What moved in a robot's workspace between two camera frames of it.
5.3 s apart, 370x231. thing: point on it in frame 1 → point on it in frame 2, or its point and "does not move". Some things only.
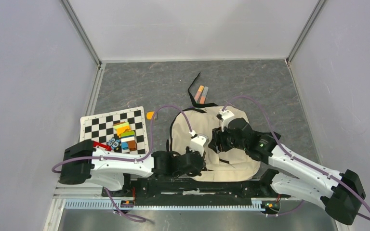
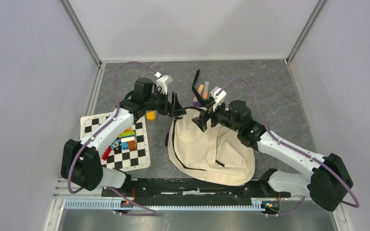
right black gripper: (217, 138) → (204, 116)
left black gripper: (198, 171) → (173, 109)
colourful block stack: (127, 136) does not move
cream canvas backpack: (236, 164) does not move
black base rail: (188, 192) does not move
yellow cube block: (149, 114) does not move
